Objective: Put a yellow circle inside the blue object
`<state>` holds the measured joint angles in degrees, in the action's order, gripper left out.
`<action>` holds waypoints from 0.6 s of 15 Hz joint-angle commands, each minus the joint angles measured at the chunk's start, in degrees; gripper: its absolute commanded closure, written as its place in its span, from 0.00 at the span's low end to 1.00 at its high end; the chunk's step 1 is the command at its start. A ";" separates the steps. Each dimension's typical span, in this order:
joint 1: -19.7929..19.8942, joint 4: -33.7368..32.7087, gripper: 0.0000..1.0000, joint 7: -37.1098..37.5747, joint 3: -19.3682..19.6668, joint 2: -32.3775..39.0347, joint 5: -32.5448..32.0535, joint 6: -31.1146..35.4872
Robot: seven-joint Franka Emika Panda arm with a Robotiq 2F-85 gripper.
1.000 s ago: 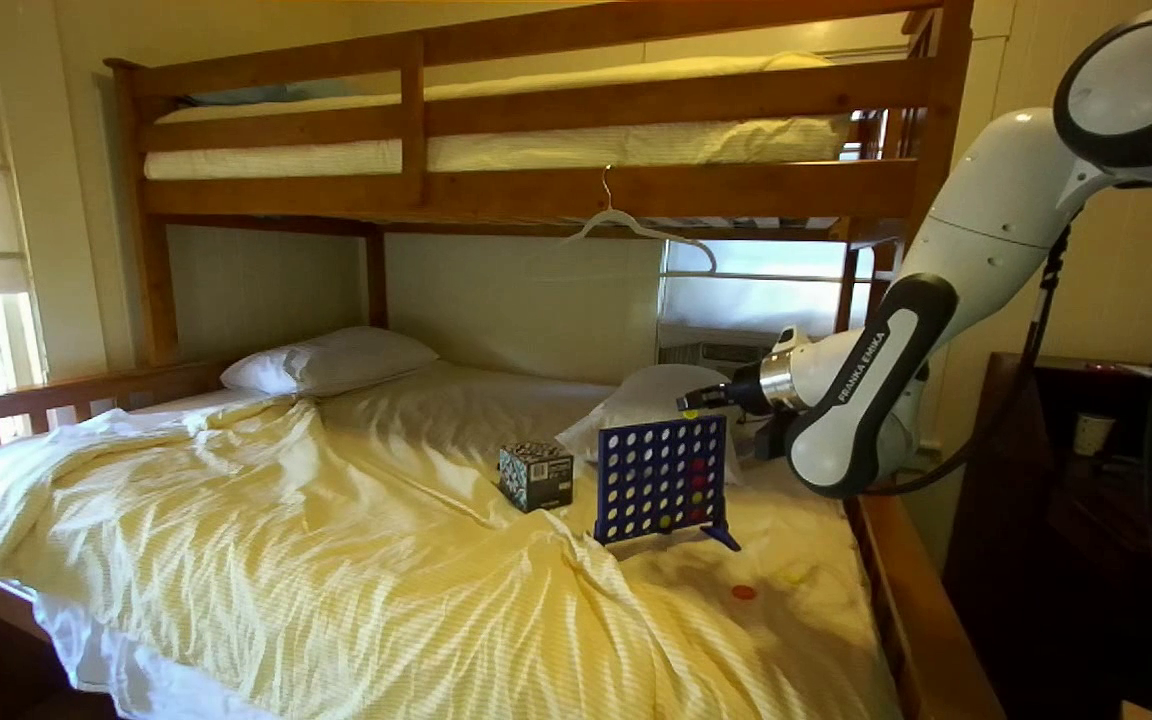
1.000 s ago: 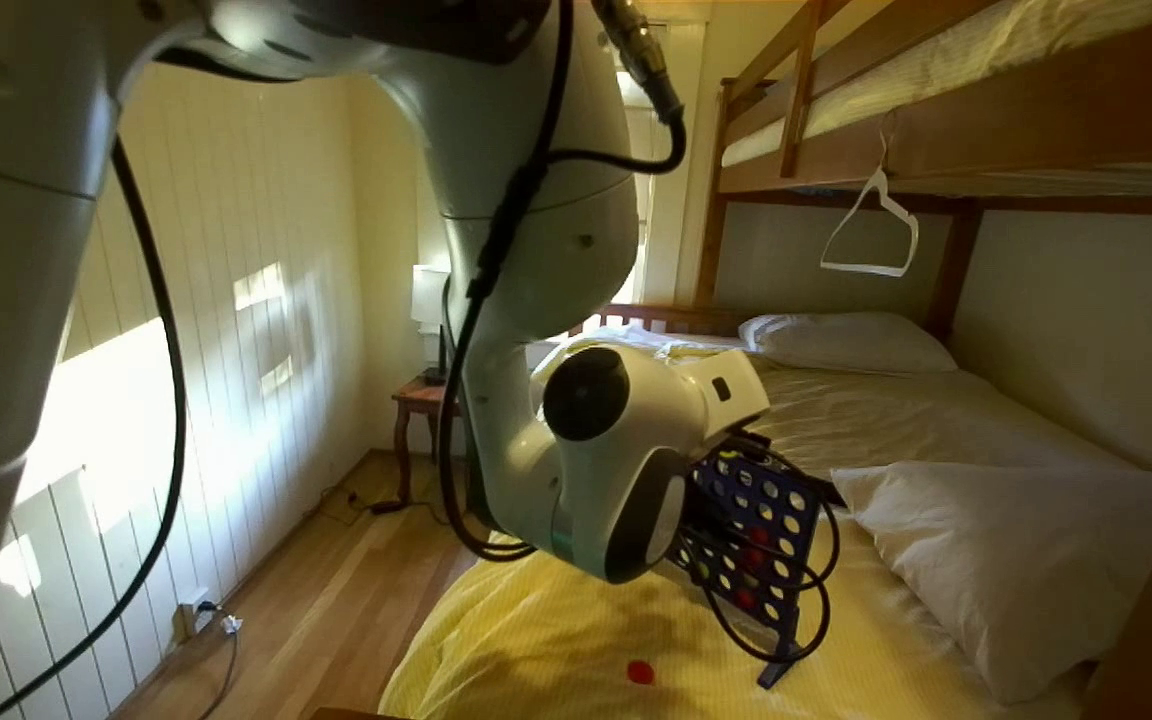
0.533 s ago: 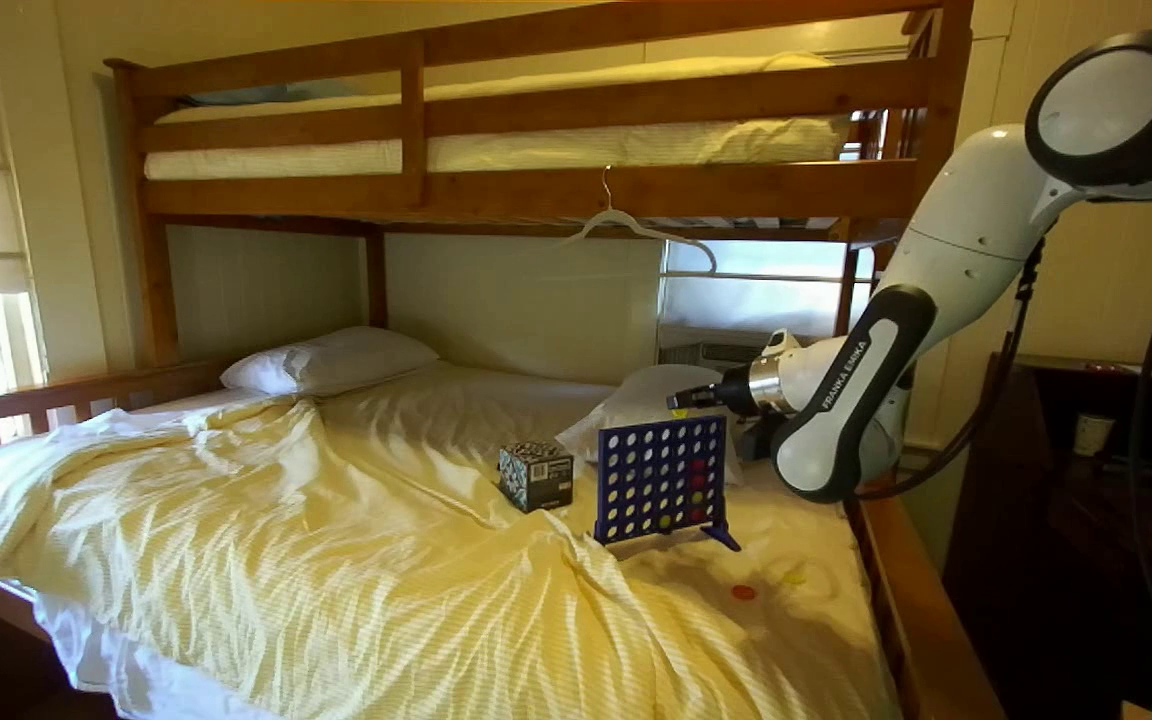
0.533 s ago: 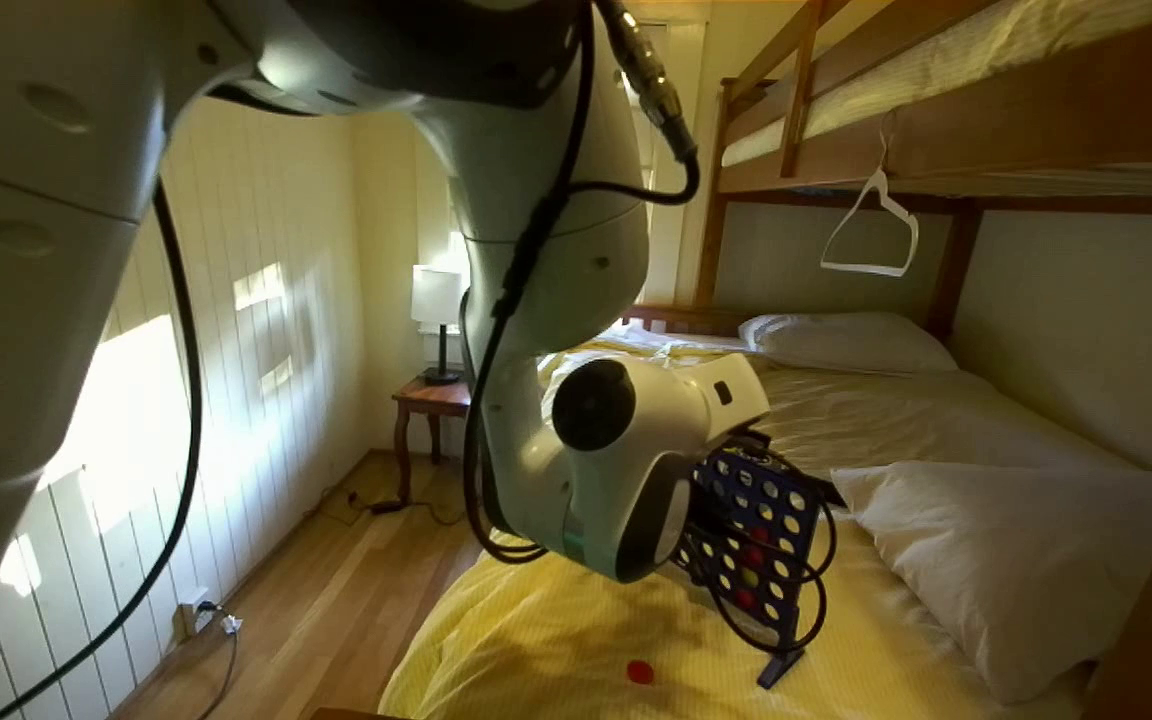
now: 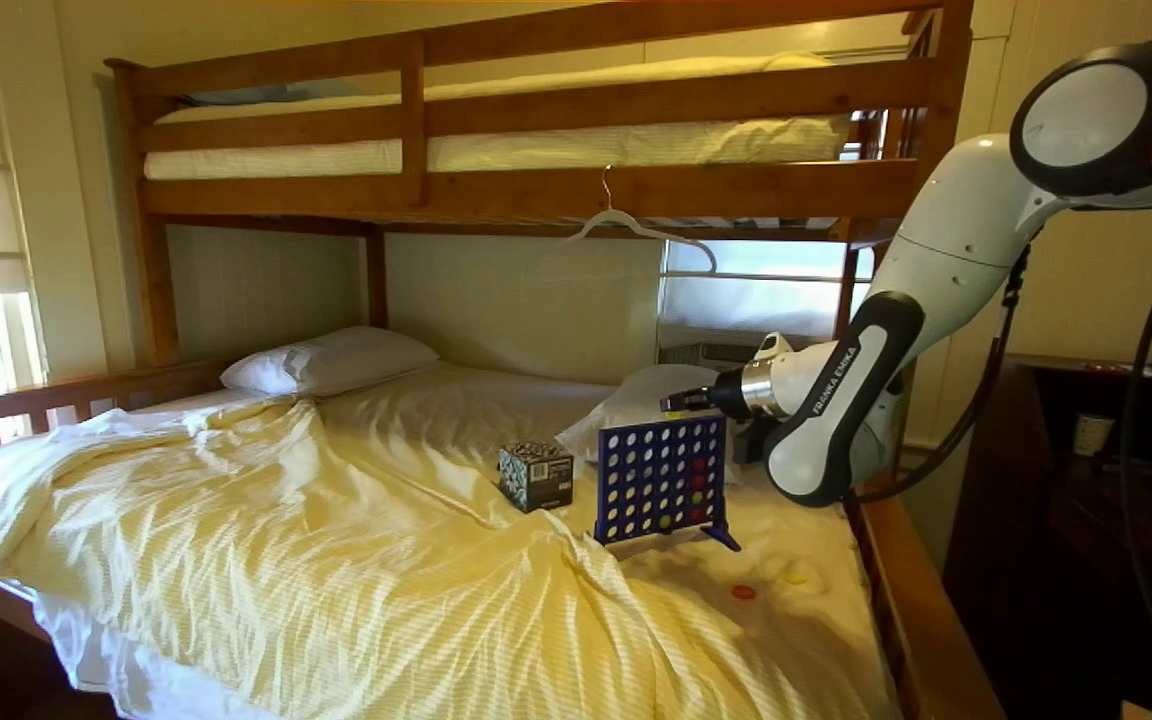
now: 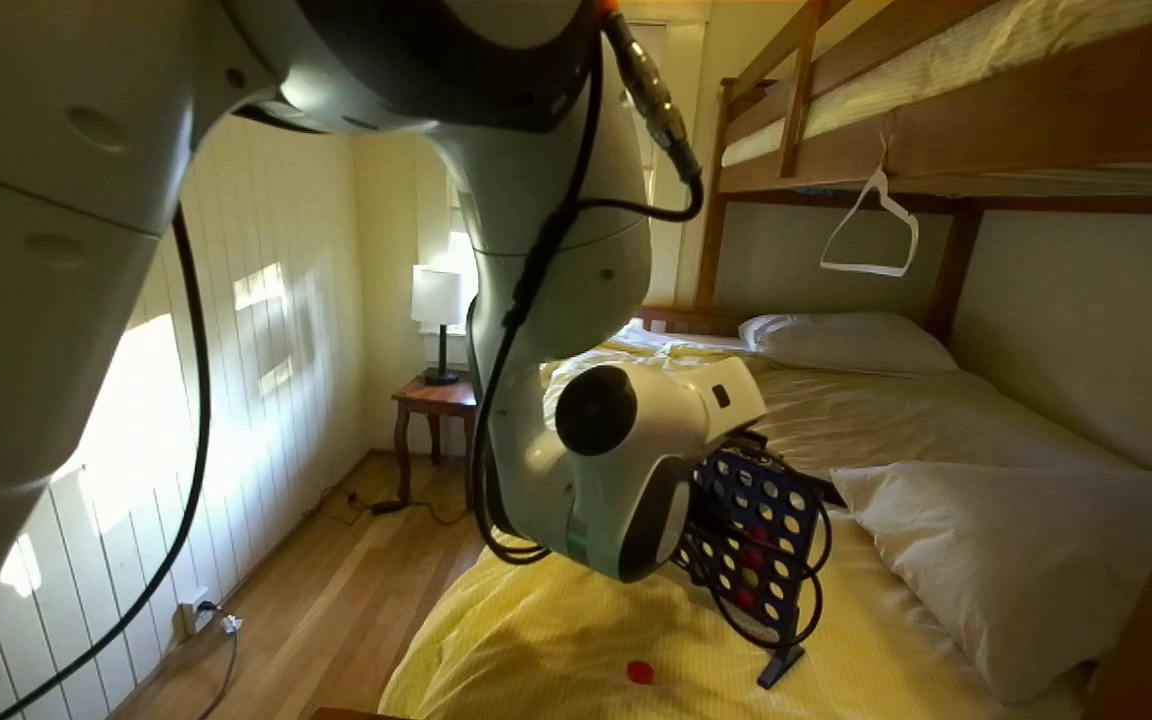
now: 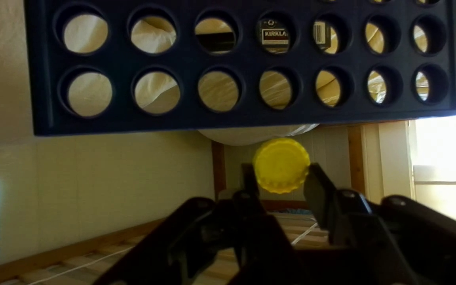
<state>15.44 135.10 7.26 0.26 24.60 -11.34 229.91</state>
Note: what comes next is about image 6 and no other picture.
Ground small wooden nightstand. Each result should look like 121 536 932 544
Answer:
389 375 485 512

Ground white shade table lamp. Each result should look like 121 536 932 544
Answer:
410 261 477 394

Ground blue connect four grid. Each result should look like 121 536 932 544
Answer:
671 424 849 692

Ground white pillow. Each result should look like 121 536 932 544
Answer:
823 457 1152 707
736 308 959 380

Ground pale yellow blanket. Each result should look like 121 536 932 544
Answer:
375 506 1105 720

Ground white clothes hanger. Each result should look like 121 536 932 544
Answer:
815 123 925 284

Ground white bed sheet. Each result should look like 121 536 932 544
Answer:
607 317 1143 481

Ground white power strip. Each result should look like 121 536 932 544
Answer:
171 595 247 647

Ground bunk mattress with cream sheet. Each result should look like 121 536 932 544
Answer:
715 0 1152 172

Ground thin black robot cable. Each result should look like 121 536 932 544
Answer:
468 3 710 573

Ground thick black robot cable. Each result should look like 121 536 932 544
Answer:
0 200 216 720

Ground wooden bunk bed frame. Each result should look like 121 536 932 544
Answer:
637 0 1152 720

